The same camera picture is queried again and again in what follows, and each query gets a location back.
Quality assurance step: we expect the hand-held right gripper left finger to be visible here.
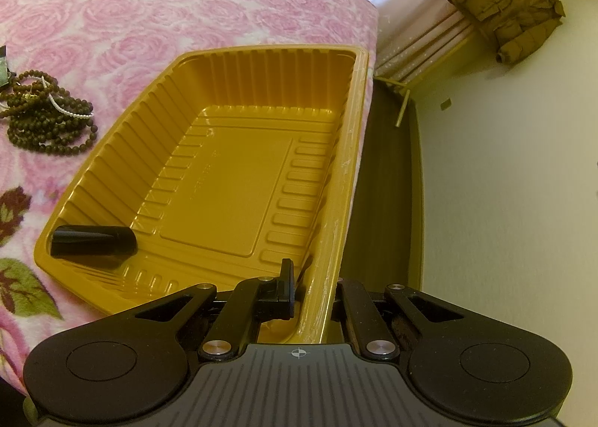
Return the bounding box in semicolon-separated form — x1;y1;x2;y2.
133;259;297;360

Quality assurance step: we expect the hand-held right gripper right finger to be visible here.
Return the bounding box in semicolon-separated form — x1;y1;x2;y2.
334;278;465;358

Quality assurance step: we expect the yellow plastic tray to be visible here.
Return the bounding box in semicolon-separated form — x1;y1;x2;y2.
34;45;370;346

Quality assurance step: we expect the black cylindrical case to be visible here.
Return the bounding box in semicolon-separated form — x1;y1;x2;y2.
50;225;138;260

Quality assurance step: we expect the white pearl bracelet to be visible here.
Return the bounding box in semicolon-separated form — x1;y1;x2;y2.
41;74;94;118

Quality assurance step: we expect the dark brown bead necklace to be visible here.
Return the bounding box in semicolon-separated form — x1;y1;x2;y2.
0;69;99;157

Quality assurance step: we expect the radiator pipe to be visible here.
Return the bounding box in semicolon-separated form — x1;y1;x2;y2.
374;74;412;127

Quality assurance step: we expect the pink floral blanket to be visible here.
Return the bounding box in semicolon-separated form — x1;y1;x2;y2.
0;0;379;393

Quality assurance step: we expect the olive padded jacket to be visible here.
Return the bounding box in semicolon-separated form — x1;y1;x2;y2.
445;0;565;64

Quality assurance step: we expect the wall radiator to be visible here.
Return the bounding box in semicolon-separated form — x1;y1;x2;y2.
374;11;475;82

